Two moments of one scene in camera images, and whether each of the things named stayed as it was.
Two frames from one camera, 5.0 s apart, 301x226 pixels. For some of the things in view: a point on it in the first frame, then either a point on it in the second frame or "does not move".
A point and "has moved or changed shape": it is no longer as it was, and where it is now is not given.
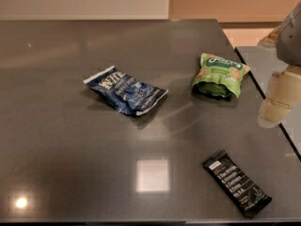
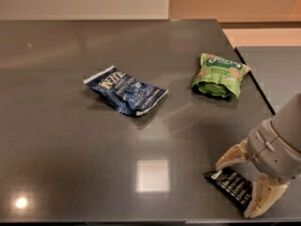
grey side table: [261, 61] does not move
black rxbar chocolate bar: [247, 200] has moved or changed shape
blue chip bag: [125, 92] does not move
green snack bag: [219, 76] does not move
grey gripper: [290, 41] to [272, 153]
